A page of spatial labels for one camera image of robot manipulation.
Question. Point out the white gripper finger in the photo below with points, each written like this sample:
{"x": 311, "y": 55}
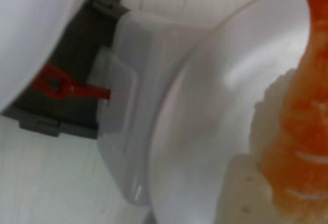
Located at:
{"x": 238, "y": 195}

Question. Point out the orange shrimp toy sushi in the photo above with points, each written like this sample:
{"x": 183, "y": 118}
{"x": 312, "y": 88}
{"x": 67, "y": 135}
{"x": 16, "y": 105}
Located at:
{"x": 307, "y": 131}

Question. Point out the white round plastic plate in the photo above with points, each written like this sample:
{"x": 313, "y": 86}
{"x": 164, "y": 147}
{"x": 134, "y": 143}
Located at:
{"x": 30, "y": 29}
{"x": 205, "y": 106}

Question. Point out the white toy train car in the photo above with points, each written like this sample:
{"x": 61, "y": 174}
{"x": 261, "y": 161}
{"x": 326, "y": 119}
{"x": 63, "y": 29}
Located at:
{"x": 143, "y": 80}

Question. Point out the red train coupler hook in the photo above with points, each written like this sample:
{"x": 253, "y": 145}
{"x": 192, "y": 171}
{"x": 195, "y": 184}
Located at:
{"x": 77, "y": 89}

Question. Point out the grey circular toy train track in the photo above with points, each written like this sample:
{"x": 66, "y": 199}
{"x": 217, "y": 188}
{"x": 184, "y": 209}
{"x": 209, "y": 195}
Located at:
{"x": 77, "y": 42}

